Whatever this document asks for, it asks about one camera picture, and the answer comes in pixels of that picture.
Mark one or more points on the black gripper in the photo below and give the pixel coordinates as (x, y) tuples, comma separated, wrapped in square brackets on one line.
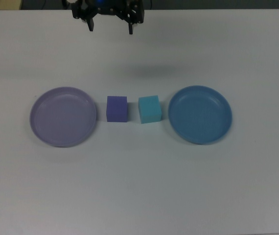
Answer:
[(109, 7)]

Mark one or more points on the purple foam cube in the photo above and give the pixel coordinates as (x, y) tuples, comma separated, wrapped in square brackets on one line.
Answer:
[(117, 110)]

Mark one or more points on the cyan foam cube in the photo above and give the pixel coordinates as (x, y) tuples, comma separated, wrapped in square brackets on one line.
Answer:
[(149, 110)]

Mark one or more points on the lilac round plate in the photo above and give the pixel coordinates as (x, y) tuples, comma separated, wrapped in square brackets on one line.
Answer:
[(63, 117)]

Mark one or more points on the blue round plate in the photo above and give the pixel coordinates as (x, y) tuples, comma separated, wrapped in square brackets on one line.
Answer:
[(200, 115)]

